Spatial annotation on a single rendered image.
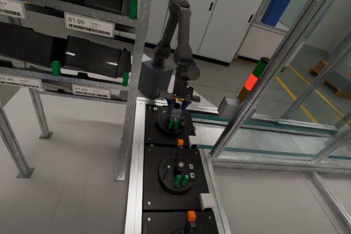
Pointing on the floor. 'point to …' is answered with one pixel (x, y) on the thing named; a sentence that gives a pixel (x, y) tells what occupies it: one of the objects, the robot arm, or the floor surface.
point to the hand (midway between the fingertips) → (176, 107)
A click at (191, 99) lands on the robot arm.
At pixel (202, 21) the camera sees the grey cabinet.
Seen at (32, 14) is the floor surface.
